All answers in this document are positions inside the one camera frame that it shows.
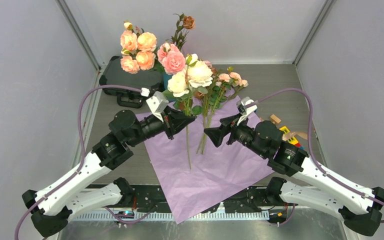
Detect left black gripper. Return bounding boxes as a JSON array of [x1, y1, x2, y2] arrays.
[[127, 104, 194, 147]]

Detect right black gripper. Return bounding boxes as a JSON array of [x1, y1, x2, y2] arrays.
[[204, 111, 268, 158]]

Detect cream white rose stem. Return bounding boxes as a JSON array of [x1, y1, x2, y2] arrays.
[[163, 52, 214, 170]]

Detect pink flower bouquet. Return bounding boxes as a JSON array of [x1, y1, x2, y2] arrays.
[[193, 59, 250, 156]]

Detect purple and pink wrapping paper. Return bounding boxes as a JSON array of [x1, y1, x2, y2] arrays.
[[144, 115, 273, 224]]

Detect large pink rose stem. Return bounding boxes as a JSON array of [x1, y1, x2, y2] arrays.
[[157, 42, 186, 75]]

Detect brown rose flower stem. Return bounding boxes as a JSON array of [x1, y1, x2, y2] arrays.
[[170, 13, 196, 50]]

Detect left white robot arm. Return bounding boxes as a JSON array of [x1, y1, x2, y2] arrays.
[[22, 106, 196, 238]]

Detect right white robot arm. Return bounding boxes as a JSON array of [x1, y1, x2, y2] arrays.
[[204, 114, 384, 237]]

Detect teal vase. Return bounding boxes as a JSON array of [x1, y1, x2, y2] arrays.
[[162, 72, 176, 102]]

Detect wooden rectangular block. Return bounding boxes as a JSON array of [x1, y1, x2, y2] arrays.
[[269, 114, 282, 125]]

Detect yellow window block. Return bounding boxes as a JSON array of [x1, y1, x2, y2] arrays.
[[279, 126, 296, 142]]

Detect black carrying case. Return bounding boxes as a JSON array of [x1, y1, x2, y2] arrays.
[[99, 55, 164, 109]]

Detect peach artificial roses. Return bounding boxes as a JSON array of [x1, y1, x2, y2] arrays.
[[120, 21, 164, 74]]

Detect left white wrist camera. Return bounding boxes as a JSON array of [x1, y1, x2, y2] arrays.
[[146, 91, 169, 122]]

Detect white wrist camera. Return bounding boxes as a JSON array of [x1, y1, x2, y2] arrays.
[[146, 91, 169, 122], [236, 96, 258, 126]]

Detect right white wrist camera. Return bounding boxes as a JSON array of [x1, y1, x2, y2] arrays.
[[236, 96, 258, 126]]

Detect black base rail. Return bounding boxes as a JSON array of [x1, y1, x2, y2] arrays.
[[114, 185, 292, 214]]

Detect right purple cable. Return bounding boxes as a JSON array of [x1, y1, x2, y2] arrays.
[[244, 87, 384, 224]]

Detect purple cable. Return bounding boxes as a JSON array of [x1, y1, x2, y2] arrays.
[[14, 84, 151, 240], [244, 87, 384, 224]]

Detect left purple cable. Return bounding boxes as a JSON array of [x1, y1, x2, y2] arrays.
[[14, 84, 151, 240]]

